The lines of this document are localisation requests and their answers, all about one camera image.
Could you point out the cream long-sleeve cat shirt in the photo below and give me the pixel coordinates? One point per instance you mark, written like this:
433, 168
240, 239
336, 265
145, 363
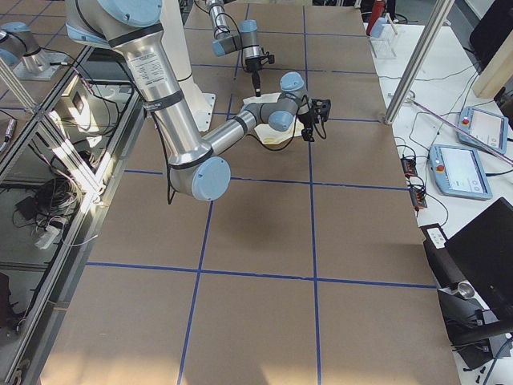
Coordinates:
264, 132

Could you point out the near teach pendant tablet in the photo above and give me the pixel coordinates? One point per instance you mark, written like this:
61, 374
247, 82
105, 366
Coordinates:
458, 172

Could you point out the teach pendant tablet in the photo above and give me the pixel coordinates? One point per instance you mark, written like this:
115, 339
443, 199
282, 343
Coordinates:
458, 172
486, 126

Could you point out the far teach pendant tablet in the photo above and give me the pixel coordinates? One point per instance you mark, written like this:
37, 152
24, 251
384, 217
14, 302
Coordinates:
486, 126

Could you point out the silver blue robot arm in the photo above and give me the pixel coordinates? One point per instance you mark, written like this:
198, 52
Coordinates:
194, 164
244, 39

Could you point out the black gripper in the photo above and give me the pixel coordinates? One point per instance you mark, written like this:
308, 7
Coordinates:
252, 66
307, 119

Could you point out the red cylindrical bottle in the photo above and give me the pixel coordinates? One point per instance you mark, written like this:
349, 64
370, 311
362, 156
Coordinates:
376, 11

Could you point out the pink reach grabber stick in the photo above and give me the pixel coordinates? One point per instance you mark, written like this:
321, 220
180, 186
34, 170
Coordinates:
487, 147

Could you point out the aluminium frame post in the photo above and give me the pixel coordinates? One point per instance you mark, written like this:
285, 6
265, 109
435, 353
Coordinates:
421, 50

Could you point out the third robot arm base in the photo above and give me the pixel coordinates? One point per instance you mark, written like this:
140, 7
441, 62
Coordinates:
22, 53

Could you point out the blue plastic cup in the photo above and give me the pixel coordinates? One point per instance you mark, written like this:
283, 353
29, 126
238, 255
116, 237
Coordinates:
378, 27

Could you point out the black laptop monitor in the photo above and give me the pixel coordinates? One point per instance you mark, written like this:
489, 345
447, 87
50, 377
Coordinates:
482, 250

